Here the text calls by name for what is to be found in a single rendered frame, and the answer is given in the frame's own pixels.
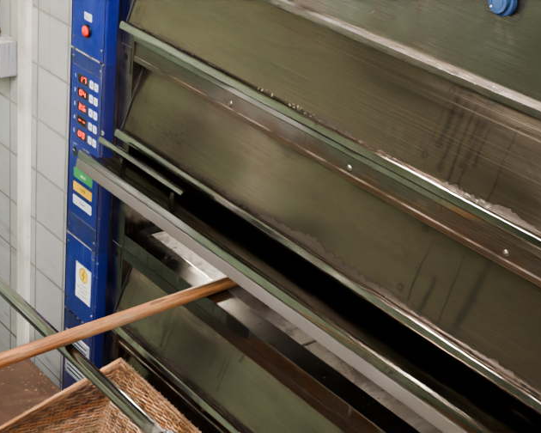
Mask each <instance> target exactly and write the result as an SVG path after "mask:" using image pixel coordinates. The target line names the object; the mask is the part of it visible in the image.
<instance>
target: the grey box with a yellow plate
mask: <svg viewBox="0 0 541 433"><path fill-rule="evenodd" d="M16 75H17V41H16V40H14V39H12V38H11V37H9V36H8V35H7V34H4V33H3V32H1V37H0V78H2V77H8V76H16Z"/></svg>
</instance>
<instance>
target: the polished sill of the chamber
mask: <svg viewBox="0 0 541 433"><path fill-rule="evenodd" d="M124 249H125V250H127V251H128V252H129V253H131V254H132V255H133V256H135V257H136V258H137V259H139V260H140V261H142V262H143V263H144V264H145V265H146V266H147V267H149V268H150V269H151V270H152V271H154V272H155V273H157V274H158V275H159V276H161V277H162V278H163V279H165V280H166V281H167V282H169V283H170V284H171V285H172V286H173V287H174V288H176V289H177V290H179V291H182V290H186V289H189V288H191V287H194V286H197V285H200V284H204V283H207V282H209V281H212V279H211V278H210V277H208V276H207V275H205V274H204V273H202V272H201V271H200V270H199V269H198V268H196V267H195V266H194V265H192V264H190V263H189V262H188V261H186V260H185V259H183V258H182V257H181V256H179V255H178V254H177V253H176V252H174V251H173V250H172V249H170V248H169V247H167V246H166V245H165V244H163V243H162V242H160V241H159V240H157V239H156V238H155V237H154V236H153V235H151V234H150V233H148V232H147V231H146V230H144V229H143V230H139V231H136V232H133V233H129V234H126V235H125V242H124ZM193 302H195V303H196V304H197V305H198V306H199V307H200V308H202V309H203V310H204V311H206V312H207V313H208V314H210V315H211V316H212V317H214V318H215V319H216V320H218V321H219V322H220V323H222V324H223V325H224V326H225V327H226V328H228V329H229V330H230V331H231V332H233V333H234V334H236V335H237V336H238V337H239V338H241V339H242V340H244V341H245V342H246V343H248V344H249V345H250V346H251V347H252V348H253V349H255V350H256V351H257V352H259V353H260V354H261V355H263V356H264V357H266V358H267V359H268V360H269V361H271V362H272V363H274V364H275V365H276V366H277V367H278V368H279V369H281V370H282V371H283V372H285V373H286V374H287V375H289V376H290V377H291V378H293V379H294V380H295V381H297V382H298V383H299V384H301V385H302V386H303V387H304V388H305V389H306V390H308V391H309V392H310V393H312V394H313V395H314V396H316V397H317V398H318V399H320V400H321V401H323V402H324V403H325V404H326V405H328V406H329V407H330V408H331V409H332V410H333V411H335V412H336V413H338V414H339V415H340V416H342V417H343V418H344V419H346V420H347V421H348V422H350V423H351V424H353V425H354V426H355V427H356V428H357V429H358V430H360V431H361V432H362V433H421V432H419V431H418V430H416V429H415V428H413V427H412V426H411V425H409V424H408V423H406V422H405V421H404V420H403V419H402V418H400V417H399V416H397V415H396V414H395V413H393V412H392V411H390V410H389V409H387V408H386V407H385V406H383V405H382V404H381V403H380V402H379V401H377V400H376V399H374V398H373V397H371V396H370V395H369V394H367V393H366V392H364V391H363V390H362V389H360V388H359V387H358V386H357V385H355V384H354V383H353V382H351V381H350V380H348V379H347V378H345V377H344V376H343V375H341V374H340V373H338V372H337V371H336V370H335V369H333V368H332V367H331V366H329V365H328V364H327V363H325V362H324V361H322V360H321V359H320V358H318V357H316V356H315V355H314V354H313V353H312V352H311V351H309V350H308V349H306V348H305V347H303V346H302V345H300V344H299V343H298V342H296V341H295V340H294V339H292V338H291V337H290V336H289V335H287V334H286V333H285V332H283V331H282V330H280V329H279V328H278V327H276V326H274V325H273V324H272V323H270V322H269V321H268V320H267V319H266V318H264V317H263V316H261V315H260V314H258V313H257V312H256V311H254V310H253V309H252V308H250V307H249V306H247V305H246V304H245V303H244V302H242V301H241V300H240V299H238V298H237V297H236V296H234V295H232V294H231V293H230V292H228V291H227V290H223V291H220V292H217V293H215V294H212V295H209V296H206V297H203V298H200V299H197V300H195V301H193Z"/></svg>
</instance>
